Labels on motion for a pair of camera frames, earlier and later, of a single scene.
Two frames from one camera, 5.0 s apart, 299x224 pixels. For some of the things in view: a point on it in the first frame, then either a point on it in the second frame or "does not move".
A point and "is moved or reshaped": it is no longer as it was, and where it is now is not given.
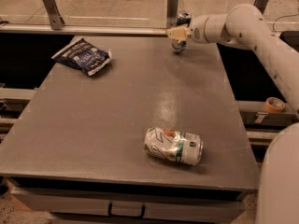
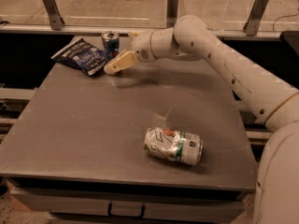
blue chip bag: x=85 y=56 does not move
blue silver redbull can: x=182 y=20 is moved or reshaped
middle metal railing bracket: x=172 y=8 does not move
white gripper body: x=196 y=32 to x=141 y=47
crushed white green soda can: x=174 y=145 does not move
